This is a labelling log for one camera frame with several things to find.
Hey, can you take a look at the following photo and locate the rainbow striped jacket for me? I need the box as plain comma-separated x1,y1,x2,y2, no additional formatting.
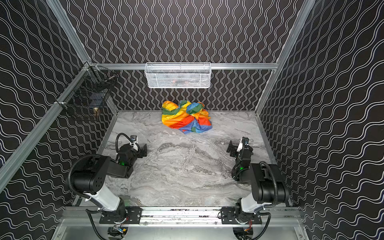
162,100,213,134

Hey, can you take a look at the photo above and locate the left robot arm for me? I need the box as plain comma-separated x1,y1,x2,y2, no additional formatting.
67,143,148,223

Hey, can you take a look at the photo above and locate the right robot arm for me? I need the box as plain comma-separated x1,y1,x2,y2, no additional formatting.
227,137,289,221

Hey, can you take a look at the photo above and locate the small brass object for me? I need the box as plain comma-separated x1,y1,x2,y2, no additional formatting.
93,108,100,119

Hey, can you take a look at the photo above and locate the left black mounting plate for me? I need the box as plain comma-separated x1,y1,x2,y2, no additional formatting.
99,207,143,225

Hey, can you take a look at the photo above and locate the black mounting plate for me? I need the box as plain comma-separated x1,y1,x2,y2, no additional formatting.
218,207,262,225
99,207,143,225

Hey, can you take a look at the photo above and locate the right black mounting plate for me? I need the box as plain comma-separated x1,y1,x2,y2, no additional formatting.
218,207,262,225

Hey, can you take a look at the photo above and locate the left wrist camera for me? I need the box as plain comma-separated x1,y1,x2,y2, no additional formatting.
130,135,140,152

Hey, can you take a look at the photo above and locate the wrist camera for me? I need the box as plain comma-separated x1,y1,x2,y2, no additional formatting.
237,137,249,152
130,135,140,152

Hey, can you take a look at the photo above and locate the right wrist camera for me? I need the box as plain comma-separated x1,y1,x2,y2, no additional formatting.
237,137,249,152

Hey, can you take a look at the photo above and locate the black wire basket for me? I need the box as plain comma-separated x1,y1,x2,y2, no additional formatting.
58,63,118,122

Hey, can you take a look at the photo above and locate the white wire mesh basket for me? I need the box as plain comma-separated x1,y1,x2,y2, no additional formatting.
144,62,212,89

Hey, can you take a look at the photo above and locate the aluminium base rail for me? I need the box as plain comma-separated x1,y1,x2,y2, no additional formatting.
61,207,303,228

